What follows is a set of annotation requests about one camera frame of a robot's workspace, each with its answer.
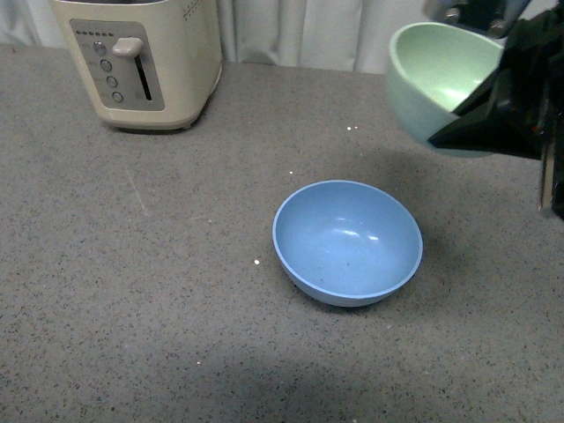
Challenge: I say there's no blue bowl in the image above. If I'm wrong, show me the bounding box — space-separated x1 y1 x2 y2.
272 180 423 308

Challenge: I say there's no green bowl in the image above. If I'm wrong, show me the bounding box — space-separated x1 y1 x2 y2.
385 22 502 159

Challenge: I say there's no cream two-slot toaster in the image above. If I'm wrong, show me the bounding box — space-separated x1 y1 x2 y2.
50 0 222 130

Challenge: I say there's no white curtain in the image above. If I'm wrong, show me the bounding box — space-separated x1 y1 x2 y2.
0 0 442 75

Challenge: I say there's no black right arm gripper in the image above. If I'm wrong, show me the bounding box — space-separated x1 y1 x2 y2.
424 1 563 217

